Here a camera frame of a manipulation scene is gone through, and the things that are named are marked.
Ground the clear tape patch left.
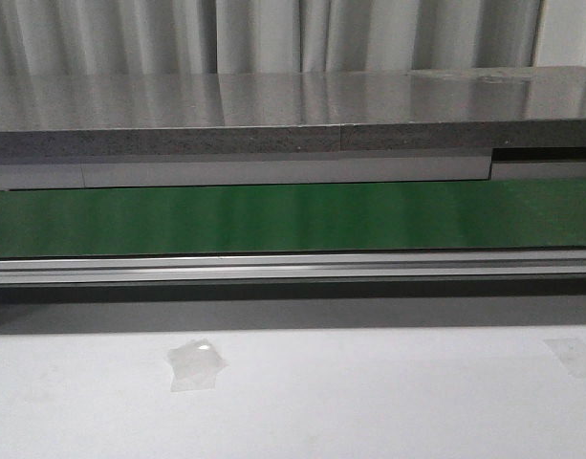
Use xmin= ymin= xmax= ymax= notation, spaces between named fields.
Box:
xmin=166 ymin=339 xmax=228 ymax=392

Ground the clear tape patch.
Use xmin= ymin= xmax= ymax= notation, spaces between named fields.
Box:
xmin=166 ymin=339 xmax=228 ymax=392
xmin=544 ymin=339 xmax=586 ymax=379

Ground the green conveyor belt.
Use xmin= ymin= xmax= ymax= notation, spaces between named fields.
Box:
xmin=0 ymin=179 xmax=586 ymax=259

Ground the clear tape patch right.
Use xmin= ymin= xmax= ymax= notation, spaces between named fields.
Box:
xmin=544 ymin=339 xmax=586 ymax=379

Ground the white pleated curtain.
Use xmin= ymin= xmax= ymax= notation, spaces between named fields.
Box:
xmin=0 ymin=1 xmax=586 ymax=76

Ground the grey rear conveyor rail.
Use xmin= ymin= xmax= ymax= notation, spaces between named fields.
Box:
xmin=0 ymin=146 xmax=586 ymax=190

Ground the aluminium front conveyor rail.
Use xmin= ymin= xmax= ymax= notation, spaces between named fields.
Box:
xmin=0 ymin=248 xmax=586 ymax=286

